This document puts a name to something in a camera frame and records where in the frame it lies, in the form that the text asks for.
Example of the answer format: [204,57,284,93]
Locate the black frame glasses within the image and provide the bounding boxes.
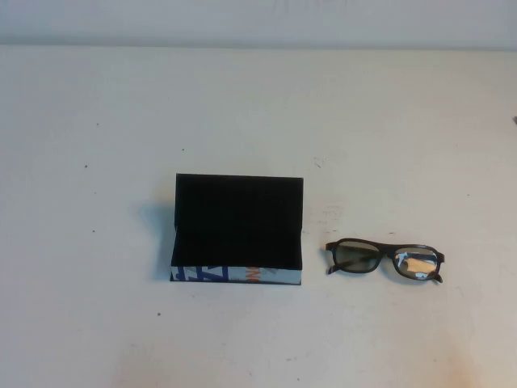
[325,238,447,284]

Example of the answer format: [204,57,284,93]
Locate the black glasses case printed front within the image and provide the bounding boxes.
[168,172,305,288]

